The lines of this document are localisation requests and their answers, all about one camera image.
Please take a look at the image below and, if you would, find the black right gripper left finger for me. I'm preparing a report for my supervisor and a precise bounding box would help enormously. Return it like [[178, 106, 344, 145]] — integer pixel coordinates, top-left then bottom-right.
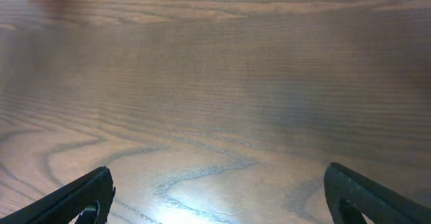
[[1, 166, 116, 224]]

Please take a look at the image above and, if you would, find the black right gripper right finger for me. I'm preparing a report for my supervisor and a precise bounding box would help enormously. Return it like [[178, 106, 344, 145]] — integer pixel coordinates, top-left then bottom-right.
[[323, 162, 430, 224]]

